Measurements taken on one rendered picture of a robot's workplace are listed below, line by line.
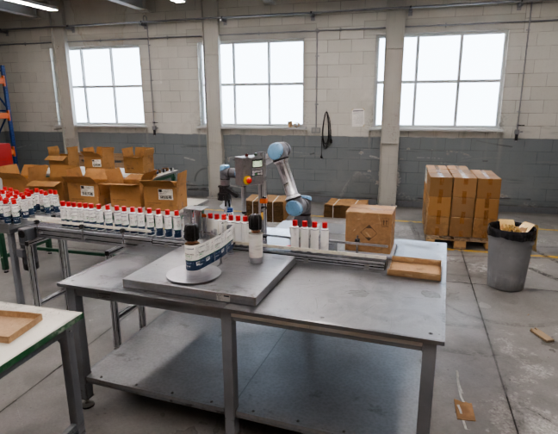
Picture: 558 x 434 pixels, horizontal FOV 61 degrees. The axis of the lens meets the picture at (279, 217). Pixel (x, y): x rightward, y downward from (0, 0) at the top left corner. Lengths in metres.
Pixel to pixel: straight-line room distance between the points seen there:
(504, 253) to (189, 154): 6.21
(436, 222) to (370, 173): 2.50
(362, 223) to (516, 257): 2.23
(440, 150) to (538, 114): 1.53
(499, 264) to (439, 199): 1.47
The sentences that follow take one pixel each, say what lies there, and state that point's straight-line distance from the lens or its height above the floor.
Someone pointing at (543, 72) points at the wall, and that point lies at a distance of 8.56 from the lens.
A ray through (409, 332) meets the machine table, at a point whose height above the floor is 0.83.
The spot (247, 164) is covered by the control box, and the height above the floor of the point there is 1.43.
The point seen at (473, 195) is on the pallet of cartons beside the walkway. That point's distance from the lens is 6.25.
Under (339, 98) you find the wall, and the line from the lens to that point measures 8.43.
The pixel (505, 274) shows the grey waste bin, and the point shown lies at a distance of 5.09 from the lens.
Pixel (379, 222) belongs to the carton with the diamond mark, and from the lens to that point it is 3.13.
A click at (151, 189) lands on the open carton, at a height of 0.99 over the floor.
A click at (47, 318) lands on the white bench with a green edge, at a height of 0.80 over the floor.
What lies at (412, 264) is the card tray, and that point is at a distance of 3.07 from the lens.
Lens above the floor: 1.84
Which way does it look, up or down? 14 degrees down
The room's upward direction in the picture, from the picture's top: straight up
